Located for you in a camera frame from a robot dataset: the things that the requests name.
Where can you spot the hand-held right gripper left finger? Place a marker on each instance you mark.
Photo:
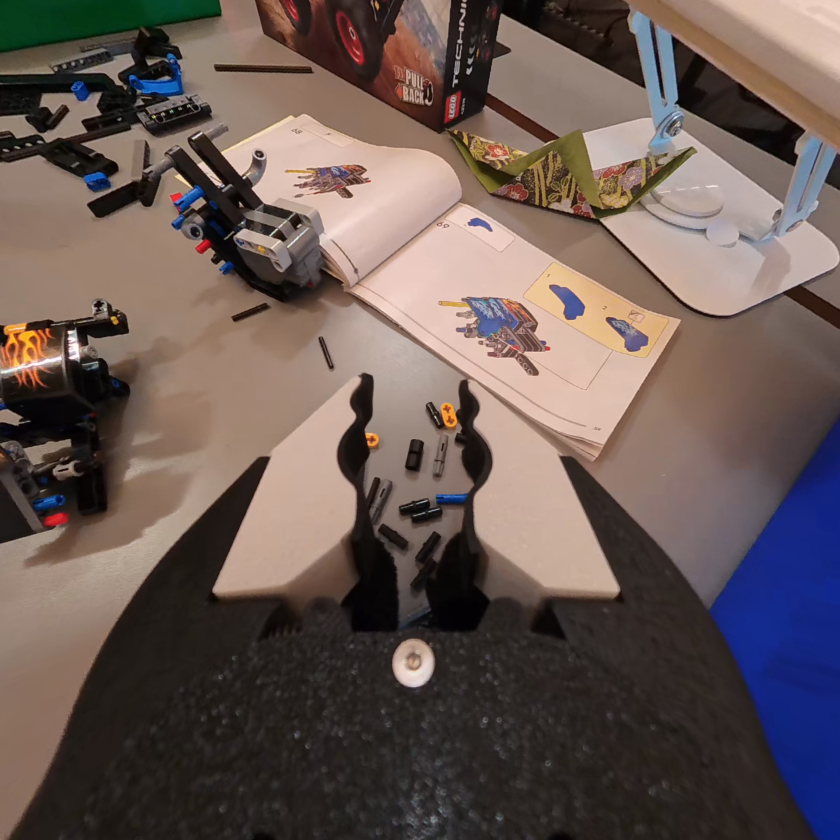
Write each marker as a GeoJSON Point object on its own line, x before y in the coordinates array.
{"type": "Point", "coordinates": [289, 525]}

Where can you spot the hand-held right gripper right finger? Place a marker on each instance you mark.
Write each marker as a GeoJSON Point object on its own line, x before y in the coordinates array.
{"type": "Point", "coordinates": [544, 525]}

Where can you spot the small lego pins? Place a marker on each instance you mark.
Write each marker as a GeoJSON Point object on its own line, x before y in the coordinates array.
{"type": "Point", "coordinates": [415, 454]}

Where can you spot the black blue lego truck model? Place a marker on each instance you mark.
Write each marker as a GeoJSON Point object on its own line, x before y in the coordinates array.
{"type": "Point", "coordinates": [46, 387]}

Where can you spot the short black lego axle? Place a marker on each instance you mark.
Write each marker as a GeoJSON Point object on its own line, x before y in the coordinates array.
{"type": "Point", "coordinates": [249, 312]}
{"type": "Point", "coordinates": [325, 353]}

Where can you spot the open lego instruction manual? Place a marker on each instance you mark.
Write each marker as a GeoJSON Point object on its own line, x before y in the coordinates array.
{"type": "Point", "coordinates": [512, 282]}

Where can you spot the grey black lego subassembly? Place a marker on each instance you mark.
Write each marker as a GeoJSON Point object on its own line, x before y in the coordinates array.
{"type": "Point", "coordinates": [262, 236]}

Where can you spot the pile of loose lego pieces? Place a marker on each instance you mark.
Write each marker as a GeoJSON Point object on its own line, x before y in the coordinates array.
{"type": "Point", "coordinates": [65, 154]}

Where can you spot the long black lego axle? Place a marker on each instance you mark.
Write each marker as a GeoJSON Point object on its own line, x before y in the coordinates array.
{"type": "Point", "coordinates": [262, 67]}

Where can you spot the blue curved lego piece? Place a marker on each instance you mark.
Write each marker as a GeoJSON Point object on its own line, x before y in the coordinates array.
{"type": "Point", "coordinates": [154, 84]}

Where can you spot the lego set box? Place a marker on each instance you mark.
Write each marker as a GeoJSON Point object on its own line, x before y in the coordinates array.
{"type": "Point", "coordinates": [394, 52]}

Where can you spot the blue plastic bin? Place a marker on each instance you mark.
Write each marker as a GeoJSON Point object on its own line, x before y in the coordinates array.
{"type": "Point", "coordinates": [787, 623]}

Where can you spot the white document stand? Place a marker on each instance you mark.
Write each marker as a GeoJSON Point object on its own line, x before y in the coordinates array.
{"type": "Point", "coordinates": [741, 262]}

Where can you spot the patterned origami paper boat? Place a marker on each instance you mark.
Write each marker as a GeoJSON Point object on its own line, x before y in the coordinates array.
{"type": "Point", "coordinates": [558, 164]}

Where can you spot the green plastic bin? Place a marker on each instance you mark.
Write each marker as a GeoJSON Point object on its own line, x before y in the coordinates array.
{"type": "Point", "coordinates": [98, 19]}

